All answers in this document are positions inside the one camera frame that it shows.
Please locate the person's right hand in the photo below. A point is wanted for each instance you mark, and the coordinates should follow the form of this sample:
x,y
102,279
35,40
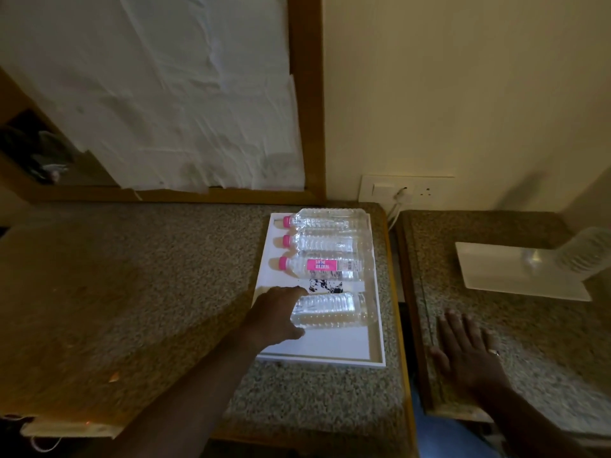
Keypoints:
x,y
470,364

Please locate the person's left hand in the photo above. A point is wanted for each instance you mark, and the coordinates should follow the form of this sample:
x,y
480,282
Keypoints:
x,y
269,317

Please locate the person's left thumb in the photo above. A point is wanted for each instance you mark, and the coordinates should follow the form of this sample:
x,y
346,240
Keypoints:
x,y
293,333

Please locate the person's right thumb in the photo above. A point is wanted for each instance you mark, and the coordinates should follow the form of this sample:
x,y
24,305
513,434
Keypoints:
x,y
439,358

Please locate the person's right middle finger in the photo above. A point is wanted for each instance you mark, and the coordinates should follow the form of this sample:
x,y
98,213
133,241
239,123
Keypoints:
x,y
465,331

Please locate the clear plastic water bottle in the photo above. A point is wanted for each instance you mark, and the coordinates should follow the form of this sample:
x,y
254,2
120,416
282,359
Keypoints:
x,y
334,310

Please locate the person's left forearm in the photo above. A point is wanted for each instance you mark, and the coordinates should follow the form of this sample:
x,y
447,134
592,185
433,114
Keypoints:
x,y
191,400

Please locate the person's right forearm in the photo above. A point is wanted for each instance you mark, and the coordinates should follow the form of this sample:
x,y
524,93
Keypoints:
x,y
525,424

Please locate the white rectangular tray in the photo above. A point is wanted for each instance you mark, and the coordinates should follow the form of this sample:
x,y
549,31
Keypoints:
x,y
334,345

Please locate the black patterned label scrap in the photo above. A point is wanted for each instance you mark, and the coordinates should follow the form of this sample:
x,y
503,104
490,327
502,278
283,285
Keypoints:
x,y
326,286

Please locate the white flat tray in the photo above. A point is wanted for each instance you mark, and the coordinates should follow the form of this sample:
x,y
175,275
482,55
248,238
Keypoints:
x,y
501,271

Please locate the pink-label clear water bottle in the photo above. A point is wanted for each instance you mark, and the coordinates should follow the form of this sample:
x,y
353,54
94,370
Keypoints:
x,y
329,266

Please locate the person's blue trousers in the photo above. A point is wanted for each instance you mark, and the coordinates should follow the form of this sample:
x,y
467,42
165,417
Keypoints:
x,y
448,436

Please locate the pink-cap clear water bottle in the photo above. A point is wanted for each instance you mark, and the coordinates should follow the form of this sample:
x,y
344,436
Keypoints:
x,y
329,243
329,219

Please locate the ribbed clear plastic bottle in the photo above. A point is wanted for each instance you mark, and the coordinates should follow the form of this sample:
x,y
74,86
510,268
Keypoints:
x,y
580,252

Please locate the white crumpled paper sheet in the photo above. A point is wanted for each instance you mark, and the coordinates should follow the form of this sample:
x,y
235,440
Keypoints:
x,y
167,90

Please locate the white wall socket plate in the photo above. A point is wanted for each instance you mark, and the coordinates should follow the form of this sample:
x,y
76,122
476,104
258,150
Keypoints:
x,y
429,190

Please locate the wooden mirror frame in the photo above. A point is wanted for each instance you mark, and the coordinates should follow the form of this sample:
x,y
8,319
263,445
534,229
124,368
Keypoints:
x,y
310,114

